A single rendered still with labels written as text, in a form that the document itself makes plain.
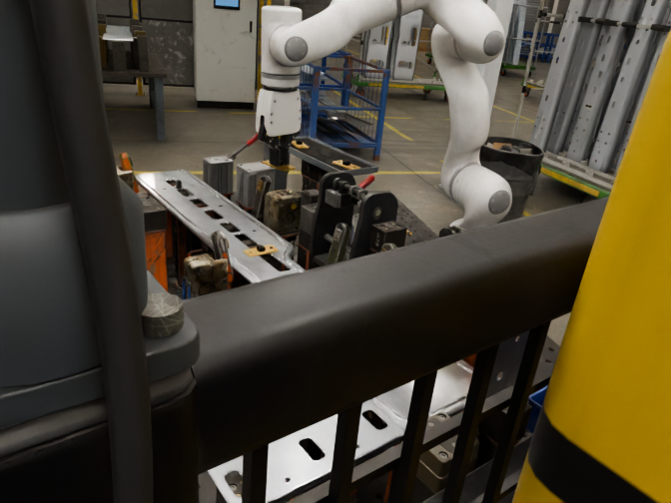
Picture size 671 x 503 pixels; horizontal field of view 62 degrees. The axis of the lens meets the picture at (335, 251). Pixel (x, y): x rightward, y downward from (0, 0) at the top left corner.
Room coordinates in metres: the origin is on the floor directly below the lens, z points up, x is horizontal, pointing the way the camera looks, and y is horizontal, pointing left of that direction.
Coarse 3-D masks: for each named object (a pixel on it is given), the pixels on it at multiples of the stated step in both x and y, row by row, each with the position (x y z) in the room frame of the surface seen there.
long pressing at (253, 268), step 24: (168, 192) 1.62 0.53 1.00; (192, 192) 1.64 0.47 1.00; (216, 192) 1.66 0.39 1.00; (192, 216) 1.45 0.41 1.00; (240, 216) 1.48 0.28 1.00; (264, 240) 1.33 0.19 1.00; (240, 264) 1.18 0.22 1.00; (264, 264) 1.19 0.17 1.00; (288, 264) 1.20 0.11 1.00; (408, 384) 0.79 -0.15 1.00; (456, 384) 0.80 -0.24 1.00; (384, 408) 0.72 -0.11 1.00; (408, 408) 0.72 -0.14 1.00; (432, 408) 0.73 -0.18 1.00; (456, 408) 0.74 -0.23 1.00
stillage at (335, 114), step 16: (368, 64) 6.40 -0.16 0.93; (384, 80) 5.90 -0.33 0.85; (304, 96) 6.60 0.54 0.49; (352, 96) 6.81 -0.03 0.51; (384, 96) 5.91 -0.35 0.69; (304, 112) 5.98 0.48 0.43; (336, 112) 5.99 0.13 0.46; (384, 112) 5.92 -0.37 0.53; (304, 128) 6.43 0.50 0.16; (320, 128) 6.29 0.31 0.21; (336, 128) 6.60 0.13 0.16; (352, 128) 6.63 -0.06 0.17; (368, 128) 6.25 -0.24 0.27; (336, 144) 5.75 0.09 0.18; (352, 144) 5.81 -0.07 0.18; (368, 144) 5.87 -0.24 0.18
